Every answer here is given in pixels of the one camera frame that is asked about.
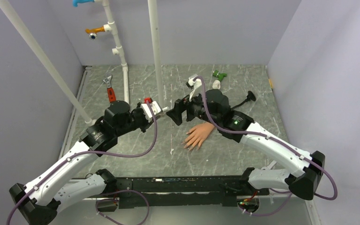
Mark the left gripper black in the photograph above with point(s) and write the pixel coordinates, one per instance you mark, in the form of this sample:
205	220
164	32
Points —
146	123

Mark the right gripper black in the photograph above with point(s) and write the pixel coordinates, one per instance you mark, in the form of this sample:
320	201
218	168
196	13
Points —
180	105

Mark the white nail polish cap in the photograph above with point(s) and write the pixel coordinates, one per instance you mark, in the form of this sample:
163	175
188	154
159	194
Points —
165	109

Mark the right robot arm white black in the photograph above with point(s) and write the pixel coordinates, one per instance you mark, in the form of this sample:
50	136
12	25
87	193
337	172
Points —
302	170

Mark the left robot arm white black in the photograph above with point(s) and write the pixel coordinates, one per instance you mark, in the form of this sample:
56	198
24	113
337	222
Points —
40	200

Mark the mannequin hand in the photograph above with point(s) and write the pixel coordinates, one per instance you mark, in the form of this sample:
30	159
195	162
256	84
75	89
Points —
197	135

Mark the red adjustable wrench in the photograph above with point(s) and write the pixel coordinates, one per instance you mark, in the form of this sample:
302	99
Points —
110	91

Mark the green toy flashlight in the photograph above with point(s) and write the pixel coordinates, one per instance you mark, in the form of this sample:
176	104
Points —
218	75

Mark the black hand stand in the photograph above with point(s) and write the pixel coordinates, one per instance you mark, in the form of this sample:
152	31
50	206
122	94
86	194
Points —
250	97

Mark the orange faucet valve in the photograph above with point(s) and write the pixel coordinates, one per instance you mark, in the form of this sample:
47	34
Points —
93	33

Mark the blue faucet valve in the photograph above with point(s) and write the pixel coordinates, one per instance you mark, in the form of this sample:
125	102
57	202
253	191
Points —
75	3

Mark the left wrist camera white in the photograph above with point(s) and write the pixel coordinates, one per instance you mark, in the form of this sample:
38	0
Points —
151	108

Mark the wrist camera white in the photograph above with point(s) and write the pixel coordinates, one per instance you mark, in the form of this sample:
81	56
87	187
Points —
151	108
195	84

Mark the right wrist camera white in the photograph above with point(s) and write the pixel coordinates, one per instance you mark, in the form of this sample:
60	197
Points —
195	84

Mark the white PVC pipe frame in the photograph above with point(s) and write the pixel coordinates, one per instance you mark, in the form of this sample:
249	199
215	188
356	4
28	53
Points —
111	27

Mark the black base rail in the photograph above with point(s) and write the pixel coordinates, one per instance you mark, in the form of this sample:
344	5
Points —
224	190

